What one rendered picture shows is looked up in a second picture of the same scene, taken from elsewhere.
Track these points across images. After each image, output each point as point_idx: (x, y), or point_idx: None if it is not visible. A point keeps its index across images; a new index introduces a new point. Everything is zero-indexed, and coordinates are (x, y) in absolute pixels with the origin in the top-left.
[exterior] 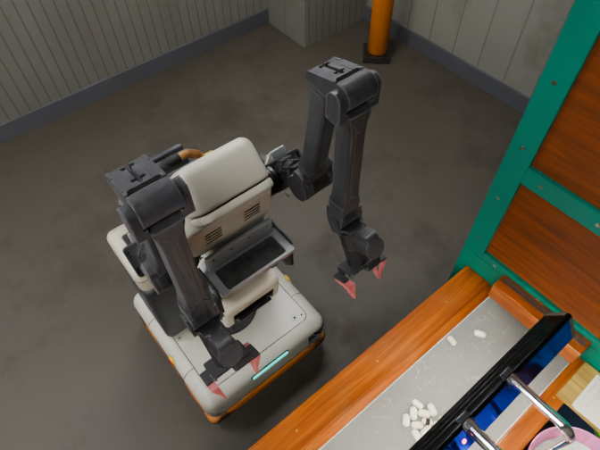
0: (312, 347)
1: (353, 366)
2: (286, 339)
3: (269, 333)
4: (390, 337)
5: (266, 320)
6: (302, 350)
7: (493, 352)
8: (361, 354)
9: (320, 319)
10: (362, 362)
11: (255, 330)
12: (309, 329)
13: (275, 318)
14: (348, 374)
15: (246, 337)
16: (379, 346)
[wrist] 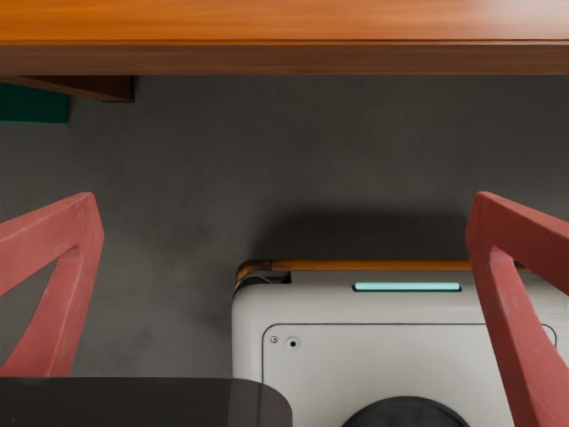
0: (282, 263)
1: (458, 23)
2: (345, 312)
3: (367, 350)
4: (227, 11)
5: (351, 379)
6: (309, 270)
7: None
8: (389, 42)
9: (240, 300)
10: (412, 6)
11: (387, 374)
12: (282, 296)
13: (329, 371)
14: (500, 8)
15: (413, 375)
16: (297, 12)
